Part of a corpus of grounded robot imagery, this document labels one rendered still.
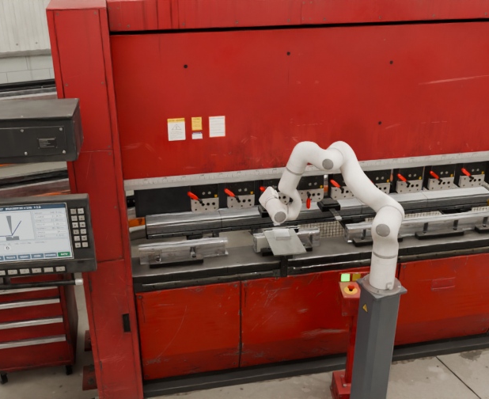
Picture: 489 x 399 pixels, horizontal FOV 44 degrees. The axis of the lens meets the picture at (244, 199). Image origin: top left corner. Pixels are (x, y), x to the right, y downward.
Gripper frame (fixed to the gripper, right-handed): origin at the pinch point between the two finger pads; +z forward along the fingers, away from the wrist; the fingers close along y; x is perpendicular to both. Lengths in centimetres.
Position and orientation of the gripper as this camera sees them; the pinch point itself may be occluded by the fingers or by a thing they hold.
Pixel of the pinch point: (265, 191)
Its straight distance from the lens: 329.5
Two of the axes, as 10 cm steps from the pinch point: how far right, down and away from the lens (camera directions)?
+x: 7.9, 4.6, 4.0
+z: -2.0, -4.2, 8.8
